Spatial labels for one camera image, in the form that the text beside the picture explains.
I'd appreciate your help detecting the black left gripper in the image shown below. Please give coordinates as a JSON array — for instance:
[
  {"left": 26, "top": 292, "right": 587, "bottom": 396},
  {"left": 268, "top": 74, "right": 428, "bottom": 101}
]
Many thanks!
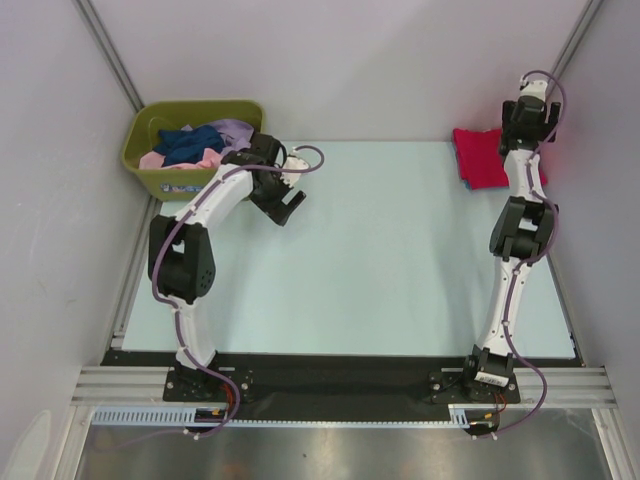
[{"left": 248, "top": 167, "right": 304, "bottom": 225}]

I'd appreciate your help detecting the red t shirt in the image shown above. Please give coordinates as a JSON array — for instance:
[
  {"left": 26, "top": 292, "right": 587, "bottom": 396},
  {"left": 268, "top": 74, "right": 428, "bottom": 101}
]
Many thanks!
[{"left": 452, "top": 127, "right": 549, "bottom": 191}]

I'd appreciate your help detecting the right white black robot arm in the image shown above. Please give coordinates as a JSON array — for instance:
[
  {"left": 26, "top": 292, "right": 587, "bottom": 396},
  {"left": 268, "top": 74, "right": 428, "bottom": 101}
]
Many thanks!
[{"left": 461, "top": 93, "right": 561, "bottom": 401}]

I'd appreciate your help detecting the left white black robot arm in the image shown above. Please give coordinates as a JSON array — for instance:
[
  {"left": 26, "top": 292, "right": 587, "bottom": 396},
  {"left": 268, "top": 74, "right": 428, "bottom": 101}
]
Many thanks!
[{"left": 148, "top": 135, "right": 318, "bottom": 400}]

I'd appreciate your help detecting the lilac t shirt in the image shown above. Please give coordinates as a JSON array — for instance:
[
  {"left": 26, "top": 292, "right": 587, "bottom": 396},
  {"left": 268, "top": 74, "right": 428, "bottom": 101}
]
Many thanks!
[{"left": 209, "top": 119, "right": 255, "bottom": 157}]

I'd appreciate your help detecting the navy blue t shirt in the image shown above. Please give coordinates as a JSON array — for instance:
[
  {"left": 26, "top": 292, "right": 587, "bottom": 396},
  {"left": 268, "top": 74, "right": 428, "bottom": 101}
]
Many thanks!
[{"left": 153, "top": 125, "right": 225, "bottom": 167}]

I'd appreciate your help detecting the olive green plastic bin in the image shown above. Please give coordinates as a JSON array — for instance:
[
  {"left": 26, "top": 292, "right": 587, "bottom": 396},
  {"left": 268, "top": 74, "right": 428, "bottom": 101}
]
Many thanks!
[{"left": 121, "top": 99, "right": 265, "bottom": 202}]

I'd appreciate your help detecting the pink t shirt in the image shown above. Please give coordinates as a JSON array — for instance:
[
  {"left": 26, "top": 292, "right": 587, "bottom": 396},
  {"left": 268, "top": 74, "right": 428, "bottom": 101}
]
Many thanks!
[{"left": 138, "top": 148, "right": 223, "bottom": 170}]

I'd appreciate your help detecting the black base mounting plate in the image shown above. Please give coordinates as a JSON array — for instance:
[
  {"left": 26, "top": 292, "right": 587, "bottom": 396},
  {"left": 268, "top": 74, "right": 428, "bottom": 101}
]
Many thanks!
[{"left": 99, "top": 351, "right": 584, "bottom": 422}]

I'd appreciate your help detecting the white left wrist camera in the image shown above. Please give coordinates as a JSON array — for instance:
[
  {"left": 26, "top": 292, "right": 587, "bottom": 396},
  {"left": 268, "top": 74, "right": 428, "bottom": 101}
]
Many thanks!
[{"left": 280, "top": 155, "right": 310, "bottom": 188}]

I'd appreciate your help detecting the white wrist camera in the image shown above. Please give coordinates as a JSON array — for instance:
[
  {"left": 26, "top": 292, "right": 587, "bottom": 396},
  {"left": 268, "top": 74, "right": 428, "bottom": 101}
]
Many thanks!
[
  {"left": 280, "top": 155, "right": 310, "bottom": 188},
  {"left": 518, "top": 75, "right": 548, "bottom": 103}
]

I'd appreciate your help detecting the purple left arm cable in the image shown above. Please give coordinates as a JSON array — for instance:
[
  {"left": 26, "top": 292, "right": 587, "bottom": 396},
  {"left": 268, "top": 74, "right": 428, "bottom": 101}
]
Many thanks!
[{"left": 94, "top": 144, "right": 327, "bottom": 446}]

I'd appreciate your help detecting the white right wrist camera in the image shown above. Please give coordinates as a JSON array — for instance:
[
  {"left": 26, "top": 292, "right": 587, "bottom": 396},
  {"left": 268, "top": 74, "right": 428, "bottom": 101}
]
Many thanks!
[{"left": 518, "top": 75, "right": 548, "bottom": 103}]

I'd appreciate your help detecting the right aluminium corner post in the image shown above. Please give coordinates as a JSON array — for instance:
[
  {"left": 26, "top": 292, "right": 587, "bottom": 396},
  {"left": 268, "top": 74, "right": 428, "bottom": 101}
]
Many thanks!
[{"left": 551, "top": 0, "right": 606, "bottom": 80}]

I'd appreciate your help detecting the aluminium corner post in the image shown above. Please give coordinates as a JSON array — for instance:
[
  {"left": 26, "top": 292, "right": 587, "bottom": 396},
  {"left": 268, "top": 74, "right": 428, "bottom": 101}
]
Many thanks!
[
  {"left": 551, "top": 0, "right": 606, "bottom": 80},
  {"left": 72, "top": 0, "right": 145, "bottom": 112}
]

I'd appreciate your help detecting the left aluminium corner post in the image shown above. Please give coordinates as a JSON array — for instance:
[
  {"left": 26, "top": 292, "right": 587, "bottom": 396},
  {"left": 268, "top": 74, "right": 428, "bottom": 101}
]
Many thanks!
[{"left": 72, "top": 0, "right": 145, "bottom": 112}]

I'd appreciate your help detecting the aluminium frame rail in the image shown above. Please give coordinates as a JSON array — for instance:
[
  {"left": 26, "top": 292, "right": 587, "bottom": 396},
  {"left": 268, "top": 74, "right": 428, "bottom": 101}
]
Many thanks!
[{"left": 71, "top": 366, "right": 618, "bottom": 409}]

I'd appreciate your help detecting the blue slotted cable duct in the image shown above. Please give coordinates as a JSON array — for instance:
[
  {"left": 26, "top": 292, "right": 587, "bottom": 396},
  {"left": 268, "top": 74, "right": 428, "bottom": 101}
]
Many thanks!
[{"left": 92, "top": 405, "right": 476, "bottom": 429}]

